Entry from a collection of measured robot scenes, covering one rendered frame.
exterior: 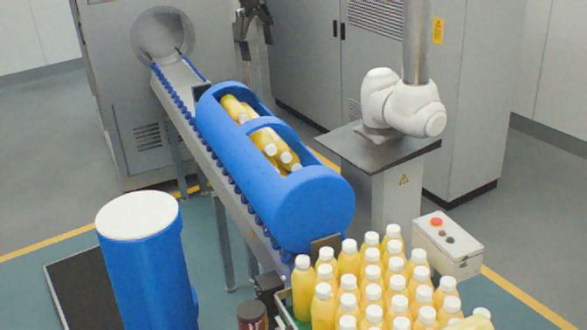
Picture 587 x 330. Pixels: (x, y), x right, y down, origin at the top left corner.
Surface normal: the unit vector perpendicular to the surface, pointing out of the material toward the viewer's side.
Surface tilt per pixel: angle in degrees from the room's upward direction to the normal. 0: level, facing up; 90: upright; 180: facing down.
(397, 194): 90
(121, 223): 0
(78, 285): 0
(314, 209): 90
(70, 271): 0
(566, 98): 90
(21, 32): 90
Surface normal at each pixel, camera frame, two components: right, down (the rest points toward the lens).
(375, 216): -0.22, 0.50
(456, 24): -0.84, 0.31
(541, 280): -0.06, -0.87
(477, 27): 0.54, 0.39
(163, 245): 0.71, 0.31
